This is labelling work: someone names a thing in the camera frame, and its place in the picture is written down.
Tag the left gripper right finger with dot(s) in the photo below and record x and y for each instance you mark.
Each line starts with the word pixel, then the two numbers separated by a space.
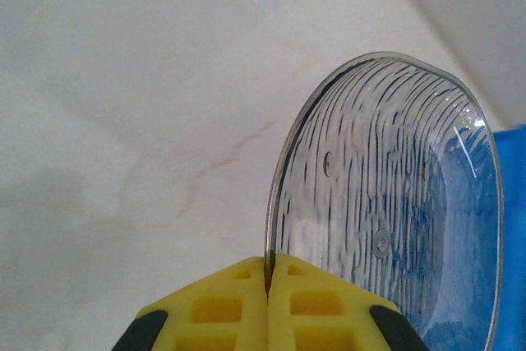
pixel 320 314

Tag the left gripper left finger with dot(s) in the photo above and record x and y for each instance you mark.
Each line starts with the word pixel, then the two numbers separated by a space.
pixel 213 314

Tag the blue plastic bin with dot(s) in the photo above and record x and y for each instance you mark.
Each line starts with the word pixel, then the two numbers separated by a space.
pixel 513 203

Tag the smoky clear glass plate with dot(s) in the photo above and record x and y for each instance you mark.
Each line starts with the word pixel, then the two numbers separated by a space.
pixel 370 162

